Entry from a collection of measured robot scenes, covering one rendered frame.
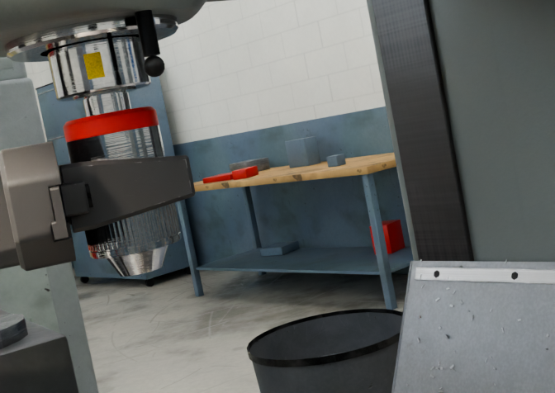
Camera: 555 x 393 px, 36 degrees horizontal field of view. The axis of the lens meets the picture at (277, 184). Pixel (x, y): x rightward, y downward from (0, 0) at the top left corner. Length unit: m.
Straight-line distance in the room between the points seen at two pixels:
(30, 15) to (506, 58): 0.43
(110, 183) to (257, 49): 6.59
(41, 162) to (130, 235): 0.06
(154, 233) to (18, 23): 0.12
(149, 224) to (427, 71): 0.39
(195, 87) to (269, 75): 1.05
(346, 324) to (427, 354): 1.94
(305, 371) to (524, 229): 1.61
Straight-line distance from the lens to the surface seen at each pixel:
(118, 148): 0.42
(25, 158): 0.39
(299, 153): 6.26
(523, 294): 0.73
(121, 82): 0.42
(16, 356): 0.65
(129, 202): 0.41
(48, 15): 0.39
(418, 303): 0.80
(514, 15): 0.71
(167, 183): 0.41
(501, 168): 0.73
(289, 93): 6.75
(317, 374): 2.29
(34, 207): 0.38
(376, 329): 2.68
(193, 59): 7.71
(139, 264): 0.43
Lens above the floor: 1.25
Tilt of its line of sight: 4 degrees down
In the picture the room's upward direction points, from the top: 11 degrees counter-clockwise
